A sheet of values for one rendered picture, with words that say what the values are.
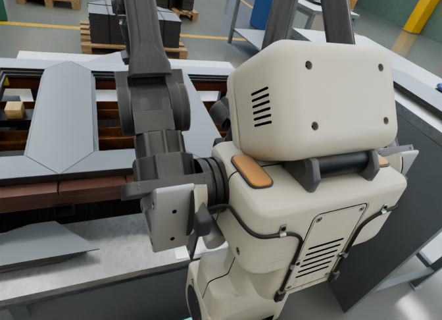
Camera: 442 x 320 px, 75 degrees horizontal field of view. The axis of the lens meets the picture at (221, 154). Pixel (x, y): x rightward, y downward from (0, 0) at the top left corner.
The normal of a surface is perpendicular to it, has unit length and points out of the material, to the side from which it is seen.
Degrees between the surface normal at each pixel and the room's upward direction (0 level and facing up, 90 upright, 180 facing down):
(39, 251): 0
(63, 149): 0
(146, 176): 55
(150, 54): 41
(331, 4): 64
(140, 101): 34
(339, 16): 60
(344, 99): 47
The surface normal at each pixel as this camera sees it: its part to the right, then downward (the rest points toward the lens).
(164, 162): 0.20, -0.19
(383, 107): 0.40, -0.04
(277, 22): -0.47, -0.04
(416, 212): -0.92, 0.07
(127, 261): 0.19, -0.76
